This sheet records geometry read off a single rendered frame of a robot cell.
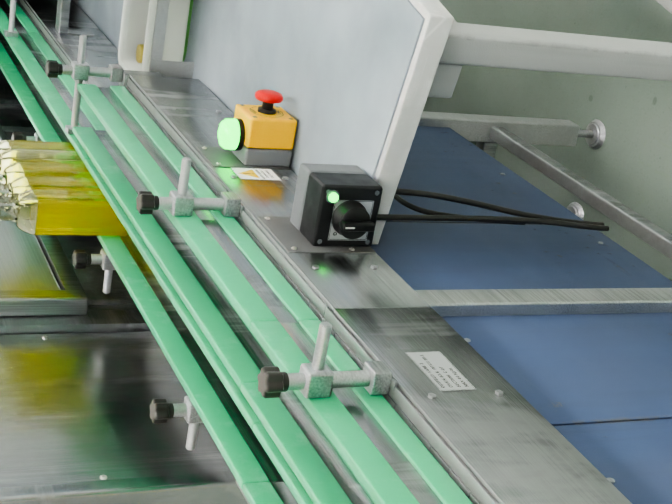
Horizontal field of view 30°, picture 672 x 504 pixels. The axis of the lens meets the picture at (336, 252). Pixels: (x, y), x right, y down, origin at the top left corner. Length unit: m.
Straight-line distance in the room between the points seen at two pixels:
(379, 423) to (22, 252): 1.04
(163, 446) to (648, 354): 0.63
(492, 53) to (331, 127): 0.25
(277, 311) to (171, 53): 0.92
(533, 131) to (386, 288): 0.95
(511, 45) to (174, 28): 0.79
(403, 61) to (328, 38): 0.22
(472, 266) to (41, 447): 0.59
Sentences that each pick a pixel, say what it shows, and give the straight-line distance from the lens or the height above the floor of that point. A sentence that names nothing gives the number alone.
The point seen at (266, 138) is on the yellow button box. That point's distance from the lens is 1.75.
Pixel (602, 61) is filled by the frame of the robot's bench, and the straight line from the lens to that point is 1.66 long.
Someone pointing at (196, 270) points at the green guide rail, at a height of 0.92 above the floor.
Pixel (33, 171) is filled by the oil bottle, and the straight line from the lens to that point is 2.01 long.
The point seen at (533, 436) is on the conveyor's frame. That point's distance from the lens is 1.18.
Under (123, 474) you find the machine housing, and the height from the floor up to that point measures 1.03.
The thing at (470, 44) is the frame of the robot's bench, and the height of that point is 0.66.
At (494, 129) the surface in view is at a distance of 2.26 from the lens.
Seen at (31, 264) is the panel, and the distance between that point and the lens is 2.06.
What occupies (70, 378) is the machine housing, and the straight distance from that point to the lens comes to 1.80.
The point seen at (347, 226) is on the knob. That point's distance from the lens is 1.47.
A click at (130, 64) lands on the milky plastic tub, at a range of 2.33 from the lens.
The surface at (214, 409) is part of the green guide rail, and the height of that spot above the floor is 0.95.
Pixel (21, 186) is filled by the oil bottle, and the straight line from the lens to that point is 1.95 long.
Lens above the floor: 1.44
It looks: 25 degrees down
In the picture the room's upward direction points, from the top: 90 degrees counter-clockwise
